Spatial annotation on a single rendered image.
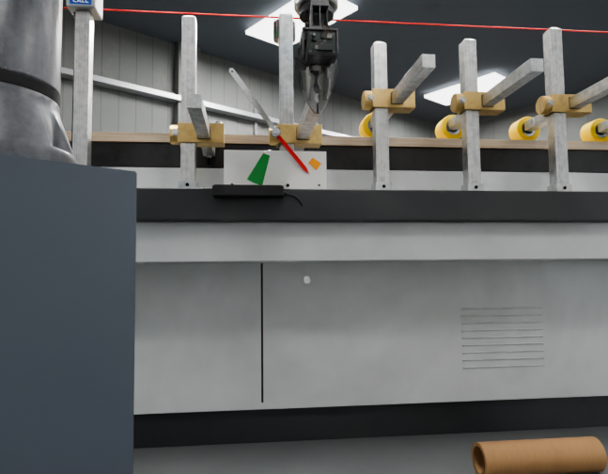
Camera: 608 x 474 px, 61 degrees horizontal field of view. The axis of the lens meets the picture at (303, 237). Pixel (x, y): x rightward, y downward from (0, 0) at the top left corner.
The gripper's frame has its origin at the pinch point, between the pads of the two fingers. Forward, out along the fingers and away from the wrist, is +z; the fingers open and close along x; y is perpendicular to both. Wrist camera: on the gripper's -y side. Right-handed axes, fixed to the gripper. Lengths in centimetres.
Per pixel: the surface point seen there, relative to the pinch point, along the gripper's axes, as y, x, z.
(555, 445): -18, 59, 75
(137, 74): -495, -143, -216
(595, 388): -51, 92, 69
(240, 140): -47, -17, -7
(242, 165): -25.9, -15.5, 5.9
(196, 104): -1.8, -24.5, -0.9
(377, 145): -26.6, 19.5, -0.2
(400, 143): -48, 32, -7
